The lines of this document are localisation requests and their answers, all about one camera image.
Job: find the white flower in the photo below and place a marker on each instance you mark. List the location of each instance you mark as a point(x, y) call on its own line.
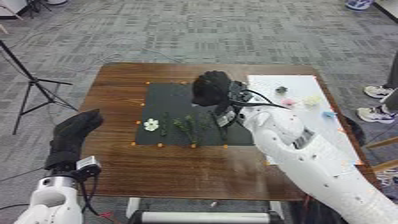
point(151, 124)

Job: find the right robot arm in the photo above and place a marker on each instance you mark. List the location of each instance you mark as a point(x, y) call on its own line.
point(307, 160)

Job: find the black tripod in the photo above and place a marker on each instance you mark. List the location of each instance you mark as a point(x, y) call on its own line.
point(35, 83)

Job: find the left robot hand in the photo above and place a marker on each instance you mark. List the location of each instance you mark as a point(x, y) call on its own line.
point(71, 140)

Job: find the green sprig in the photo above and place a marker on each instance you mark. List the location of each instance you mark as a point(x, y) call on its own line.
point(188, 128)
point(165, 125)

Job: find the pale grey bar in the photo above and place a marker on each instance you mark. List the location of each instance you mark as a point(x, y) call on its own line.
point(206, 217)

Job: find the blue flower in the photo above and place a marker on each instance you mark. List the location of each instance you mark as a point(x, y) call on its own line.
point(329, 114)

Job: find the dark green flower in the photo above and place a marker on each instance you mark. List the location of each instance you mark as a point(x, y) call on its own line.
point(281, 89)

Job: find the dark mat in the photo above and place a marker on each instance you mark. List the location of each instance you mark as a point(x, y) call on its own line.
point(169, 100)

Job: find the yellow flower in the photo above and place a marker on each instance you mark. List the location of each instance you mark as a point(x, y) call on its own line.
point(311, 100)

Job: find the pink flower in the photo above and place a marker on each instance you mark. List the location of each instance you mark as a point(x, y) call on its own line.
point(288, 102)

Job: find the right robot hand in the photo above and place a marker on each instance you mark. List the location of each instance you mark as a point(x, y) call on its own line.
point(211, 88)

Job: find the white sheet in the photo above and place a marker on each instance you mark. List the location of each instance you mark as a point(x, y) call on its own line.
point(295, 83)

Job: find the person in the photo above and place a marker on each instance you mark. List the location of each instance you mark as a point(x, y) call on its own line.
point(373, 115)

